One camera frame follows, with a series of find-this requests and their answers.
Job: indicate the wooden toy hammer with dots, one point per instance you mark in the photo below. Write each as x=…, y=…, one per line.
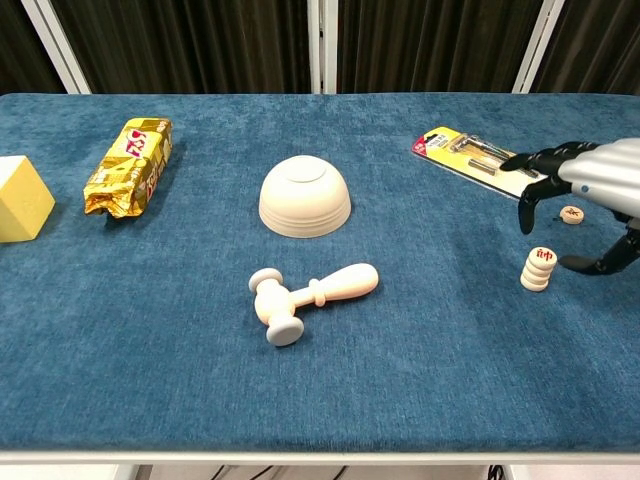
x=280, y=305

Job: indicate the white metal frame post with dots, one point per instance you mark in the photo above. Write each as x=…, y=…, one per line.
x=539, y=45
x=55, y=45
x=322, y=45

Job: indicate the yellow cube block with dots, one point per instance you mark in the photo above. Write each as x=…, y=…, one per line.
x=22, y=205

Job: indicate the blue felt table mat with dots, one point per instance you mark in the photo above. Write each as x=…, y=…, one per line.
x=150, y=350

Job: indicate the razor in yellow blister pack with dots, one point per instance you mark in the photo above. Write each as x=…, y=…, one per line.
x=450, y=150

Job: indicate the black pleated curtain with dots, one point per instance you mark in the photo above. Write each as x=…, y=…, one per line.
x=425, y=45
x=200, y=45
x=20, y=50
x=600, y=45

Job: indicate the yellow foil snack packet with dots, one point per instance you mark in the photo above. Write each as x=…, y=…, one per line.
x=130, y=165

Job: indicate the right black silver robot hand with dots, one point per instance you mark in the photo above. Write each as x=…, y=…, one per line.
x=605, y=175

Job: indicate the beige upturned bowl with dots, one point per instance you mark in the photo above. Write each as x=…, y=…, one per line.
x=305, y=200

